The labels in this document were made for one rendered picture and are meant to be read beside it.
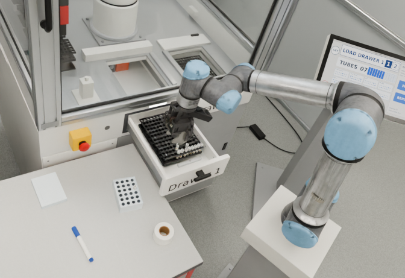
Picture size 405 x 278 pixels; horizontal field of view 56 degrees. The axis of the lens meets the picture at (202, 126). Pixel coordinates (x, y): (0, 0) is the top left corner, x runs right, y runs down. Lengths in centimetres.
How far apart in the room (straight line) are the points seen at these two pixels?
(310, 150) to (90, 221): 136
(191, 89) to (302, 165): 136
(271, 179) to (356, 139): 176
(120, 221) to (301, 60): 218
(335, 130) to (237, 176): 174
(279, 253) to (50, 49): 101
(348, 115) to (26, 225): 106
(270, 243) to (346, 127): 62
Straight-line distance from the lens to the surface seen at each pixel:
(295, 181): 252
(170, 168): 150
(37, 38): 120
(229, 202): 253
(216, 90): 114
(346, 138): 100
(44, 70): 126
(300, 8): 316
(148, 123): 155
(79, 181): 152
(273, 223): 150
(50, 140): 149
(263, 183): 267
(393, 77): 207
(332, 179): 112
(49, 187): 149
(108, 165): 157
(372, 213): 303
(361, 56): 200
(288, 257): 145
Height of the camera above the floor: 200
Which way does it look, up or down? 43 degrees down
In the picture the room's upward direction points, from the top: 19 degrees clockwise
